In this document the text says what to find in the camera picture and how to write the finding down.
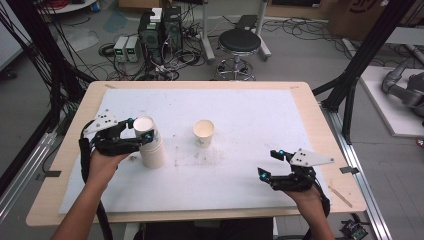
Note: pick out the white box device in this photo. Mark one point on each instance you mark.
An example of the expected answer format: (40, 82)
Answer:
(156, 15)

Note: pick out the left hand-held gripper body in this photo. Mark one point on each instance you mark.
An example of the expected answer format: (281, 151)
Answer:
(103, 121)

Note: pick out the green circuit board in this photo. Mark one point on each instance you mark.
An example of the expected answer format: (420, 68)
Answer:
(354, 230)

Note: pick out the aluminium rail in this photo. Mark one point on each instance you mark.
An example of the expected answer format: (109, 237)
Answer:
(20, 180)
(363, 193)

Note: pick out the black metal frame post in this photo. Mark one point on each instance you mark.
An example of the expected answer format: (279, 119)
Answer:
(40, 50)
(366, 53)

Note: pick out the black computer tower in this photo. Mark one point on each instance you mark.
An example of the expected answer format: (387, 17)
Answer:
(172, 30)
(150, 40)

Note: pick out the person's left hand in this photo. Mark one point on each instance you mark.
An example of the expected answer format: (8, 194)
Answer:
(103, 168)

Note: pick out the white platform board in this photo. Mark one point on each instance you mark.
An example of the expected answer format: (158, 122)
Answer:
(390, 113)

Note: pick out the stack of white cups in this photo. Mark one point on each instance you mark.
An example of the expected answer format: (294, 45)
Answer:
(153, 156)

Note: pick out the white table mat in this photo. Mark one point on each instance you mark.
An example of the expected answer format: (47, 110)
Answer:
(233, 110)

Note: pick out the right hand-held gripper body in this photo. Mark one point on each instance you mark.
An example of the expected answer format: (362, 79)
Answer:
(308, 158)

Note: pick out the white metal stand leg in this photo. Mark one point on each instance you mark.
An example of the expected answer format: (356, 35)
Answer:
(207, 36)
(261, 33)

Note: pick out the grey bench power supply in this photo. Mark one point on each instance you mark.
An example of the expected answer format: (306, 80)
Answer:
(132, 49)
(120, 48)

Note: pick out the cardboard box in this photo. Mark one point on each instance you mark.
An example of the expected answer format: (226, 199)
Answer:
(360, 16)

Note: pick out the person's dark trousers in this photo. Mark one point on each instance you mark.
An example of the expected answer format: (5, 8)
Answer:
(206, 231)

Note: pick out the person's right hand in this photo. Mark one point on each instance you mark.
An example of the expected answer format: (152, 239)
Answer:
(305, 198)

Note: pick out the dark tape piece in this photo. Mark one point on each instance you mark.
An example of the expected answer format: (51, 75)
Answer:
(50, 174)
(349, 170)

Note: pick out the thin wooden stick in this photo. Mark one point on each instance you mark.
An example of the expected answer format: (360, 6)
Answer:
(340, 196)

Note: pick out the black round stool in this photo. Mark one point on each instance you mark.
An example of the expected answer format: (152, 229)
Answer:
(239, 41)

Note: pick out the black flat pedal board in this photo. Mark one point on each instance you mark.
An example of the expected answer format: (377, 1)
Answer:
(246, 22)

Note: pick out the white paper cup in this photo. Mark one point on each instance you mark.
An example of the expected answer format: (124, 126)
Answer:
(203, 131)
(143, 124)

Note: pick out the wooden table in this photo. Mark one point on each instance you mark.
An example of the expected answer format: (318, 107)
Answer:
(320, 116)

